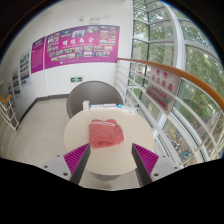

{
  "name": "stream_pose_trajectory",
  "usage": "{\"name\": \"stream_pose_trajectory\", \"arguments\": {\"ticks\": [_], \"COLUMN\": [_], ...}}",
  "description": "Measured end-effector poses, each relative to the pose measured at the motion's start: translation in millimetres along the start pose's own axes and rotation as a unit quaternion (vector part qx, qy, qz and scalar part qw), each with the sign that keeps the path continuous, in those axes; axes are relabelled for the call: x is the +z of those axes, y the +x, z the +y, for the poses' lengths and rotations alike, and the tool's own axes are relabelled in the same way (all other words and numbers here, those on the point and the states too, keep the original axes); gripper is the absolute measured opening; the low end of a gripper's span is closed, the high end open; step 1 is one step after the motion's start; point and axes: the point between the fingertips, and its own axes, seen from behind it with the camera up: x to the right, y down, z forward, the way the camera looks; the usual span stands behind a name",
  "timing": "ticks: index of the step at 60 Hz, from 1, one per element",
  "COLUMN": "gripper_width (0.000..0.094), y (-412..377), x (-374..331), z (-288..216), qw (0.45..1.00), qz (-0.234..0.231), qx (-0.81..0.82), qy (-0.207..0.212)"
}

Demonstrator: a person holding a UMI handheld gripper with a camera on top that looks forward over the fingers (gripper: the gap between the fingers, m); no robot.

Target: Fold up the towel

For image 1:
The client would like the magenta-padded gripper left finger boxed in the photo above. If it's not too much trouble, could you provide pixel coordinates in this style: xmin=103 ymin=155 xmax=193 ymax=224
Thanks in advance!
xmin=42 ymin=142 xmax=92 ymax=186

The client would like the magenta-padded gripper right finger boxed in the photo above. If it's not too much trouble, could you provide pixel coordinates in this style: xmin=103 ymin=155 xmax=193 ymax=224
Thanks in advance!
xmin=131 ymin=143 xmax=183 ymax=186

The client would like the pink towel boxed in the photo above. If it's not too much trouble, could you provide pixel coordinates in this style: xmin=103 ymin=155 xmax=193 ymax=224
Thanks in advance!
xmin=88 ymin=118 xmax=126 ymax=150

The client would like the white and blue flat box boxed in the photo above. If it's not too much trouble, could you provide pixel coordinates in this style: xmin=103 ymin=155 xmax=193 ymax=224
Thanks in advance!
xmin=116 ymin=103 xmax=138 ymax=116

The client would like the small upright white box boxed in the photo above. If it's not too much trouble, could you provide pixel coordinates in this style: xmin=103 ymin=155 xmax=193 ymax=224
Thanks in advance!
xmin=82 ymin=100 xmax=91 ymax=112

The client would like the grey round-backed chair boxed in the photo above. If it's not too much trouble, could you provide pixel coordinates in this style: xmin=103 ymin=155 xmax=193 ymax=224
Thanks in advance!
xmin=65 ymin=80 xmax=125 ymax=120

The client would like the grey and red danger sign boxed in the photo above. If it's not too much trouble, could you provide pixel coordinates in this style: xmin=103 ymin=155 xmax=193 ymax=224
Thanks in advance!
xmin=145 ymin=65 xmax=182 ymax=116

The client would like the green exit sign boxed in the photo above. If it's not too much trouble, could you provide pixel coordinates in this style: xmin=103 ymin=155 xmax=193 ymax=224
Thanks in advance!
xmin=69 ymin=76 xmax=84 ymax=83

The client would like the white stair railing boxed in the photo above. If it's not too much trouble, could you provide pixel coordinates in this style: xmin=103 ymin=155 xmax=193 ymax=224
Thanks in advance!
xmin=0 ymin=93 xmax=21 ymax=135

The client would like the white photo wall poster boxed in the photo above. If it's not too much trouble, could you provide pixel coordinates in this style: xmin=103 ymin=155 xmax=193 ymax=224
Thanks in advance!
xmin=11 ymin=67 xmax=22 ymax=100
xmin=18 ymin=49 xmax=32 ymax=89

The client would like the narrow magenta wall poster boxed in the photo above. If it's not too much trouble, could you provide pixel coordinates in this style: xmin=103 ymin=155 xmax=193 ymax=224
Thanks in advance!
xmin=30 ymin=36 xmax=47 ymax=75

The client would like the large magenta wall poster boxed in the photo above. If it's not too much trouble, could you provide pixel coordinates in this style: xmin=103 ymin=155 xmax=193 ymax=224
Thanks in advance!
xmin=43 ymin=24 xmax=121 ymax=70

